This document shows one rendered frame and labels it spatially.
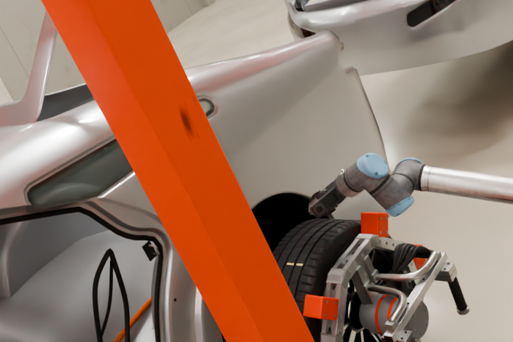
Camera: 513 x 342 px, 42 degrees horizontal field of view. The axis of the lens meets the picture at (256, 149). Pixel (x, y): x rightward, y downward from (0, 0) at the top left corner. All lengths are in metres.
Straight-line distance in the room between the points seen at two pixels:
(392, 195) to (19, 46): 11.02
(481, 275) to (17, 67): 10.04
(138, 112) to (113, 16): 0.22
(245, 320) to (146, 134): 0.56
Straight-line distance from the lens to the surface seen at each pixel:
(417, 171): 2.26
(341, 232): 2.41
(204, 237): 1.65
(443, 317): 3.75
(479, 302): 3.77
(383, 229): 2.47
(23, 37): 12.86
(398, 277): 2.37
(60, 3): 1.55
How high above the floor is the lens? 2.38
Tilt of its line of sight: 21 degrees down
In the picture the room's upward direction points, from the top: 25 degrees counter-clockwise
